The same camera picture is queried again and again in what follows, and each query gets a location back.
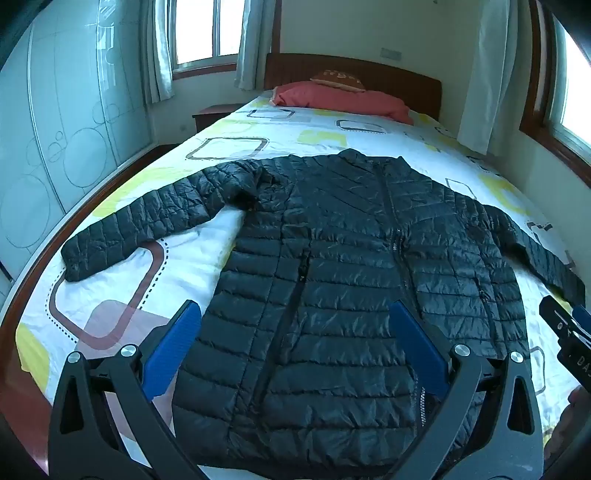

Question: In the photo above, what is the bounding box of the red pillow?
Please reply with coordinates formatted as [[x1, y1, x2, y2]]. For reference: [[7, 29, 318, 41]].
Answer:
[[270, 80, 414, 125]]

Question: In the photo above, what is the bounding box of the wooden nightstand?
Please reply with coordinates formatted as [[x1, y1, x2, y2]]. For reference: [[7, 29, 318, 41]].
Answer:
[[193, 104, 241, 134]]

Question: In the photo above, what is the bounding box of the black puffer jacket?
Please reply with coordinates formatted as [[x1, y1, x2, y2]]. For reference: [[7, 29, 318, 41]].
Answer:
[[61, 148, 587, 478]]

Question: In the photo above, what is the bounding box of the frosted glass sliding wardrobe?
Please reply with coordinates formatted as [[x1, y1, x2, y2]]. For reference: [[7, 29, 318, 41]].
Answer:
[[0, 0, 155, 287]]

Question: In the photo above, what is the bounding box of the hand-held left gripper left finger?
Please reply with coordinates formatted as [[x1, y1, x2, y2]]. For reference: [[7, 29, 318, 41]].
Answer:
[[48, 300, 208, 480]]

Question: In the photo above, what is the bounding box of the wood framed side window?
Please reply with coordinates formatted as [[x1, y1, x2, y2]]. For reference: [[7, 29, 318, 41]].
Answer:
[[519, 0, 591, 185]]

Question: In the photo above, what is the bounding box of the small brown cushion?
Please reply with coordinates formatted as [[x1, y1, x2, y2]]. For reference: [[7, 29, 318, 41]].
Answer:
[[310, 70, 366, 92]]

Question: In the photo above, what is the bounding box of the window beside headboard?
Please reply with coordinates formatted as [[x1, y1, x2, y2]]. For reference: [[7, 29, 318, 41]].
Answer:
[[168, 0, 241, 71]]

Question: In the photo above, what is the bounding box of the long white curtain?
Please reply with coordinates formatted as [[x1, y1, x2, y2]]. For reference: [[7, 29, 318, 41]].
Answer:
[[457, 0, 520, 155]]

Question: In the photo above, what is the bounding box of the white patterned bed sheet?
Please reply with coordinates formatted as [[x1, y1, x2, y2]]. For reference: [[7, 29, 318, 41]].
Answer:
[[16, 90, 578, 480]]

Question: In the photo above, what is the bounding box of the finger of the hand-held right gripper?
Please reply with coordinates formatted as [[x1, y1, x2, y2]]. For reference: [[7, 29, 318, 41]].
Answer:
[[539, 295, 591, 344]]

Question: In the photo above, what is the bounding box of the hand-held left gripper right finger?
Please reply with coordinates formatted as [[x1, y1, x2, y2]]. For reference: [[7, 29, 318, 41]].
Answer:
[[383, 301, 544, 480]]

